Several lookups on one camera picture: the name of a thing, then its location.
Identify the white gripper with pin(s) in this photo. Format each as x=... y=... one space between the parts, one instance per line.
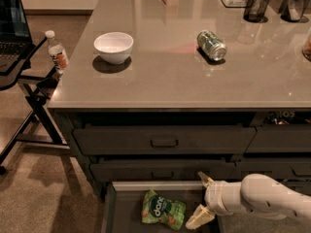
x=214 y=198

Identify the green rice chip bag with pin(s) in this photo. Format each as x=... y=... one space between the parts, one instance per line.
x=158 y=209

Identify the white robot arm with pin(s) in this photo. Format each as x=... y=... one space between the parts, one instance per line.
x=256 y=195

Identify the middle left drawer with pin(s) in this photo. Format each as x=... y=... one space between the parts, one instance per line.
x=159 y=169

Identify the open bottom left drawer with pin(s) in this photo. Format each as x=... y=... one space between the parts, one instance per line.
x=124 y=203

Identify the middle right drawer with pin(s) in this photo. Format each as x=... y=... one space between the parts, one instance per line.
x=276 y=168

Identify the top right drawer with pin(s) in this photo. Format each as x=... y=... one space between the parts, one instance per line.
x=281 y=138

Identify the bottom right drawer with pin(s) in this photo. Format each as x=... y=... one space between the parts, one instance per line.
x=298 y=186

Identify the snack bag in drawer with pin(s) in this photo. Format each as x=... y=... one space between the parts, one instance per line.
x=288 y=117

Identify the top left drawer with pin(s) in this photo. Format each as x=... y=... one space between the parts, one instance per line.
x=191 y=139

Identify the green soda can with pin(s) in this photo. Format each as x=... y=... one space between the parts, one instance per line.
x=211 y=45

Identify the white ceramic bowl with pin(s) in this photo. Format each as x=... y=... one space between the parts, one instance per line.
x=114 y=47

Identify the black laptop stand table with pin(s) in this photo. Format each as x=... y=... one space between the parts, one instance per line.
x=37 y=90

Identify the black mesh cup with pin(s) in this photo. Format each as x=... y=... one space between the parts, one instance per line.
x=255 y=10

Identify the clear plastic water bottle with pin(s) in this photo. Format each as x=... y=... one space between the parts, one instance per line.
x=57 y=52

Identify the black laptop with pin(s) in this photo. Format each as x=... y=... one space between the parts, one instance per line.
x=15 y=37

